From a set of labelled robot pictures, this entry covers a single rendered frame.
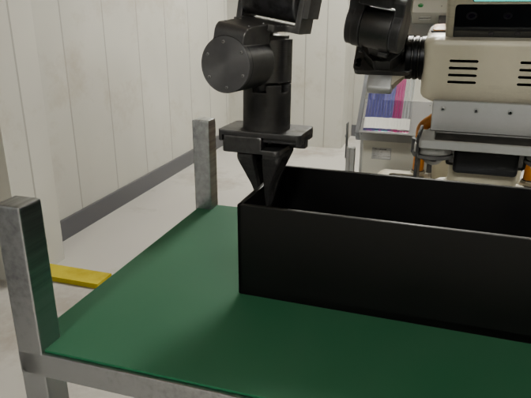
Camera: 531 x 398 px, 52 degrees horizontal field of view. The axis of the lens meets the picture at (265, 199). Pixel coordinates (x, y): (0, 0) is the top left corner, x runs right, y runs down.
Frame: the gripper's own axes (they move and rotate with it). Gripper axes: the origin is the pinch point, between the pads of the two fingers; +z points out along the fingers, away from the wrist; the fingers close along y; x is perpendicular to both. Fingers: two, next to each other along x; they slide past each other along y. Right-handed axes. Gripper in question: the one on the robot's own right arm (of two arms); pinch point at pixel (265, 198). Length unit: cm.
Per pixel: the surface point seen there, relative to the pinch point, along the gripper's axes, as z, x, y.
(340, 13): -26, 446, -82
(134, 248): 103, 180, -138
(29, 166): 48, 139, -167
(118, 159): 71, 240, -186
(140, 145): 67, 270, -187
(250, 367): 9.2, -21.3, 6.0
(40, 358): 10.3, -25.7, -14.3
